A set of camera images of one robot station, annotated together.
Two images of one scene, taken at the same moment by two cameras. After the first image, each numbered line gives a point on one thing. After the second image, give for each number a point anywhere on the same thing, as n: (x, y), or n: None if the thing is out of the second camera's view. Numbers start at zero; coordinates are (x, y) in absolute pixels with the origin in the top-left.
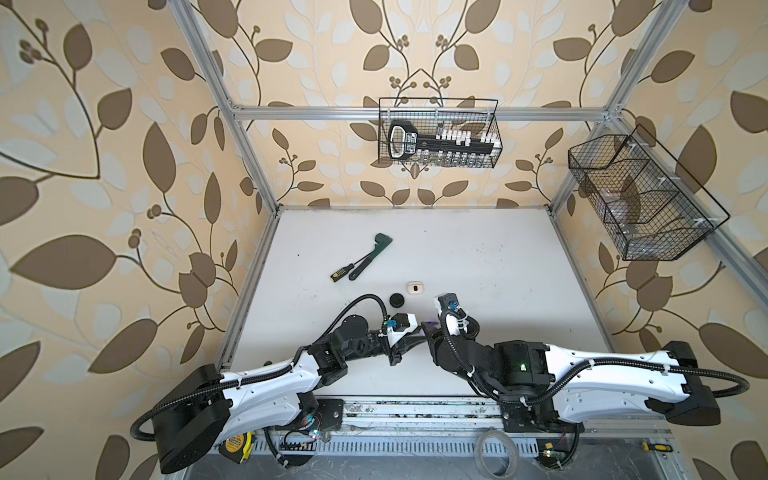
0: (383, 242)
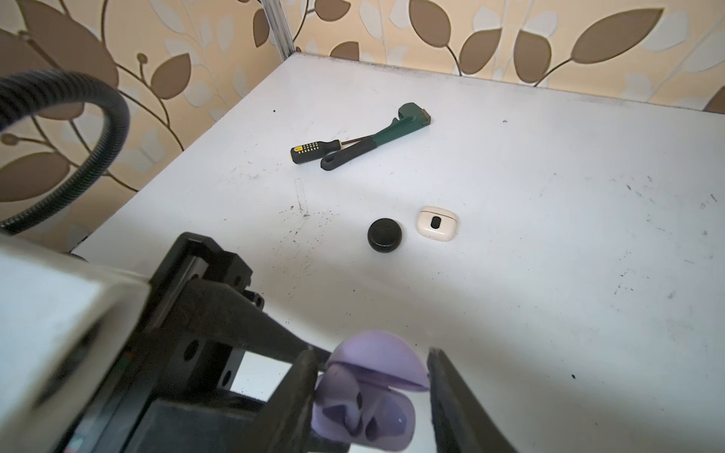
0: (412, 116)
